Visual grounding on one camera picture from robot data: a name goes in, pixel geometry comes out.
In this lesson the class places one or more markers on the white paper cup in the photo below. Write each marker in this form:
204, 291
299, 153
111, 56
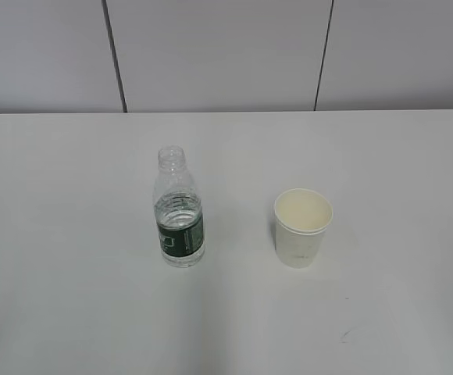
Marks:
301, 219

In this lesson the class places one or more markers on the clear water bottle green label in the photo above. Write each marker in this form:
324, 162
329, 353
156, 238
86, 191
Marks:
178, 210

